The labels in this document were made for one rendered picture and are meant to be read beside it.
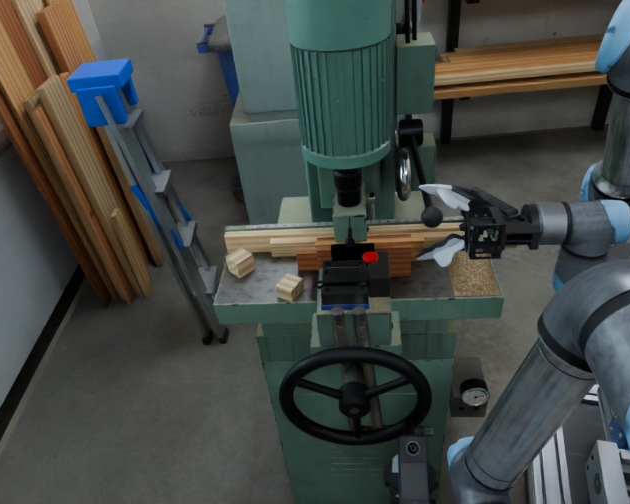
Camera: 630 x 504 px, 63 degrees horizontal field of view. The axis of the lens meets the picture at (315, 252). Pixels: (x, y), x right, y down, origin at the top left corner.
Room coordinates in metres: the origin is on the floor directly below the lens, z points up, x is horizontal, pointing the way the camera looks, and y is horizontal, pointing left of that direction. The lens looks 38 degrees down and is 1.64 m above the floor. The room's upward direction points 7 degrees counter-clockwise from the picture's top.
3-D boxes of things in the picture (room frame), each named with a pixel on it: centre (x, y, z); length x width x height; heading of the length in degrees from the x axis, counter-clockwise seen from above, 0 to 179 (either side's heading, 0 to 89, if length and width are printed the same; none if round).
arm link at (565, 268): (0.68, -0.49, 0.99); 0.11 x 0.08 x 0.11; 47
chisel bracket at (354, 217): (0.95, -0.09, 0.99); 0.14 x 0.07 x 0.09; 173
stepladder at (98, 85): (1.65, 0.55, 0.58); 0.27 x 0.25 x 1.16; 89
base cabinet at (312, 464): (1.05, -0.10, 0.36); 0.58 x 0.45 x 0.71; 173
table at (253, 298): (0.82, -0.08, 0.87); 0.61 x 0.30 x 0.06; 83
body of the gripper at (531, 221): (0.71, -0.32, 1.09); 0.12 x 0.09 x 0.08; 83
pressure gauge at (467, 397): (0.69, -0.32, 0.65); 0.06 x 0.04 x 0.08; 83
